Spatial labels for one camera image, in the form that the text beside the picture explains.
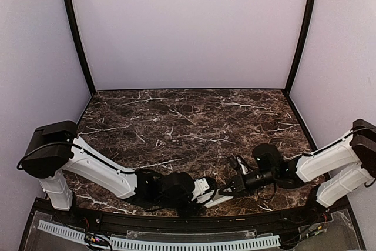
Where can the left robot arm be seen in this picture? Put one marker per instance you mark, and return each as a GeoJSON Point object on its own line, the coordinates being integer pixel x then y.
{"type": "Point", "coordinates": [56, 147]}

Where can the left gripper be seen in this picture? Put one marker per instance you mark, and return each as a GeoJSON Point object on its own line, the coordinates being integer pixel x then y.
{"type": "Point", "coordinates": [190, 211]}

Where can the white slotted cable duct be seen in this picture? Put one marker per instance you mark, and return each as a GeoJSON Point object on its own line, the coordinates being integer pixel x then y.
{"type": "Point", "coordinates": [158, 242]}

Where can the black frame post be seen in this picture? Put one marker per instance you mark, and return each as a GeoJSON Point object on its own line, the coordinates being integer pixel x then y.
{"type": "Point", "coordinates": [79, 46]}
{"type": "Point", "coordinates": [309, 6]}

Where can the left black frame post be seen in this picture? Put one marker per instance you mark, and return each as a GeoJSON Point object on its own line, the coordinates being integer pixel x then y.
{"type": "Point", "coordinates": [79, 46]}

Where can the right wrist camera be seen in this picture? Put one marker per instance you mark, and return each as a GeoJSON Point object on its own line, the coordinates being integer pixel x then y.
{"type": "Point", "coordinates": [239, 164]}

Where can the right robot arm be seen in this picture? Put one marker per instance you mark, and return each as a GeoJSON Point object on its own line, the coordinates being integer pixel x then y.
{"type": "Point", "coordinates": [353, 154]}

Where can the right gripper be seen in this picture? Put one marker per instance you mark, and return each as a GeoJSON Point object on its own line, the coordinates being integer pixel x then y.
{"type": "Point", "coordinates": [239, 185]}

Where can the black front rail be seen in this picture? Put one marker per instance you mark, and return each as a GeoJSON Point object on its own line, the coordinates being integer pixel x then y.
{"type": "Point", "coordinates": [281, 221]}

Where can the white remote control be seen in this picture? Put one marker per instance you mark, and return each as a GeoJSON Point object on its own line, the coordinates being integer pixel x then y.
{"type": "Point", "coordinates": [218, 199]}

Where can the right black frame post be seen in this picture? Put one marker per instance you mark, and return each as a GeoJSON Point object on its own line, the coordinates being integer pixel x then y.
{"type": "Point", "coordinates": [309, 6]}

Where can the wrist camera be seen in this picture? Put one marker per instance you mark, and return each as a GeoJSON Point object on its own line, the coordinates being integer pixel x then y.
{"type": "Point", "coordinates": [201, 187]}
{"type": "Point", "coordinates": [239, 164]}

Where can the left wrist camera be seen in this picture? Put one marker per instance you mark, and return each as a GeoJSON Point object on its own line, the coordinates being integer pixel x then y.
{"type": "Point", "coordinates": [201, 187]}

